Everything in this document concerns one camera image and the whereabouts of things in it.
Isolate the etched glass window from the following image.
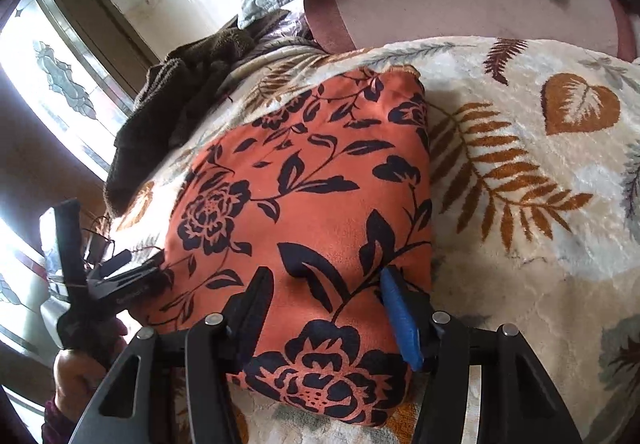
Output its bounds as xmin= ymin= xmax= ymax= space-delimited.
xmin=0 ymin=0 xmax=136 ymax=375

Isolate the dark brown knit cloth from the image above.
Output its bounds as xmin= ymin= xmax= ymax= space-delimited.
xmin=102 ymin=27 xmax=256 ymax=217

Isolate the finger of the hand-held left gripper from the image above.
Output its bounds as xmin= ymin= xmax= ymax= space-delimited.
xmin=96 ymin=249 xmax=134 ymax=276
xmin=131 ymin=251 xmax=167 ymax=276

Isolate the pink bed sheet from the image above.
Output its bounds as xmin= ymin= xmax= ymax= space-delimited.
xmin=302 ymin=0 xmax=640 ymax=60

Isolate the purple striped cloth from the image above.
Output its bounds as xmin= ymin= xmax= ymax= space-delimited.
xmin=250 ymin=9 xmax=321 ymax=55

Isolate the orange floral padded garment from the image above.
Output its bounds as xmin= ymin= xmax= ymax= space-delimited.
xmin=127 ymin=67 xmax=433 ymax=427

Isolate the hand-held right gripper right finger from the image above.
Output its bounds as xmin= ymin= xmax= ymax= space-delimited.
xmin=379 ymin=265 xmax=583 ymax=444

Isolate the cream leaf print blanket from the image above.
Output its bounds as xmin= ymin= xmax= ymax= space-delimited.
xmin=107 ymin=37 xmax=640 ymax=444

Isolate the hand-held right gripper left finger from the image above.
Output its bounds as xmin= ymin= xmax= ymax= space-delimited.
xmin=70 ymin=265 xmax=276 ymax=444

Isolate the person's left forearm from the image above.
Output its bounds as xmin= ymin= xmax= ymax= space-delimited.
xmin=41 ymin=399 xmax=83 ymax=444

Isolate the person's left hand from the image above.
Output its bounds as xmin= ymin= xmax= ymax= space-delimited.
xmin=53 ymin=318 xmax=129 ymax=421

